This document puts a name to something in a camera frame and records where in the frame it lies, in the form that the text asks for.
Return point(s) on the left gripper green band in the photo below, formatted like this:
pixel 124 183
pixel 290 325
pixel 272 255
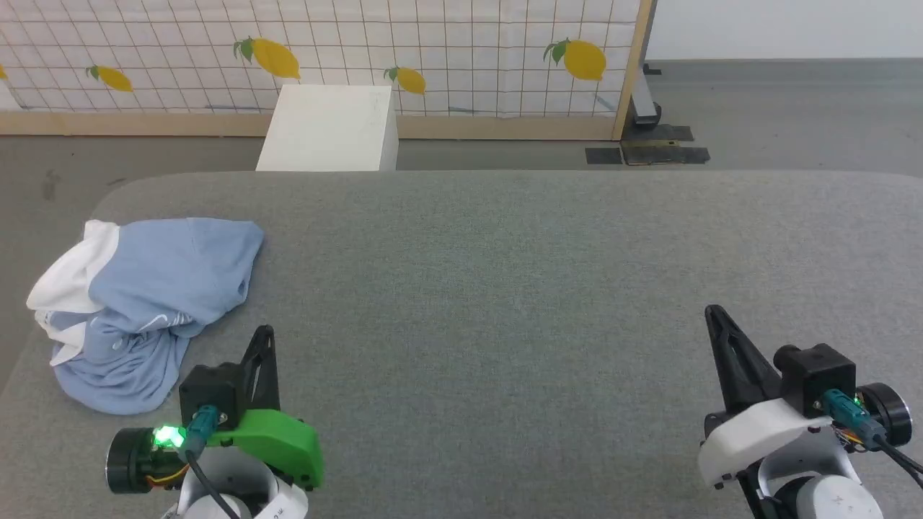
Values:
pixel 281 440

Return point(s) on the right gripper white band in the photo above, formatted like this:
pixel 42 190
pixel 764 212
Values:
pixel 757 432

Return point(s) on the light blue polo shirt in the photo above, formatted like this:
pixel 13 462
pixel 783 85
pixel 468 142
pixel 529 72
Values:
pixel 166 288

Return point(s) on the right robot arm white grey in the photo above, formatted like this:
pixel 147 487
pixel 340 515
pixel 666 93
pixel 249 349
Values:
pixel 836 501

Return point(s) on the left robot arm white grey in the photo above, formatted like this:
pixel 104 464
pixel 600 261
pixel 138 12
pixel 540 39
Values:
pixel 209 509

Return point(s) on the large black floor tape patch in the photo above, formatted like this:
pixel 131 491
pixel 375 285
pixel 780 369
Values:
pixel 663 153

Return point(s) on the grey fabric sofa seat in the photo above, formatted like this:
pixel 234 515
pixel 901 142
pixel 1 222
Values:
pixel 505 288

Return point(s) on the white rectangular box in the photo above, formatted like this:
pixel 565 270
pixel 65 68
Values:
pixel 328 130

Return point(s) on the small black floor tape patch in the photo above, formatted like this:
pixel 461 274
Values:
pixel 603 156

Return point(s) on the grey metal partition foot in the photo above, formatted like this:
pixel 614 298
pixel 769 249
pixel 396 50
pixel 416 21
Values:
pixel 643 104

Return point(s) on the lemon print grid partition screen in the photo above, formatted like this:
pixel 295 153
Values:
pixel 461 72

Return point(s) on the left black wrist camera box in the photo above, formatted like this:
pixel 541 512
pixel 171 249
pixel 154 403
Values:
pixel 213 393

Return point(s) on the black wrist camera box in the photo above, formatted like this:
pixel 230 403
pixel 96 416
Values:
pixel 213 393
pixel 818 375

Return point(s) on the right black wrist camera box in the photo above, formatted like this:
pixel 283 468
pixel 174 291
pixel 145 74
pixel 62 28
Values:
pixel 818 375

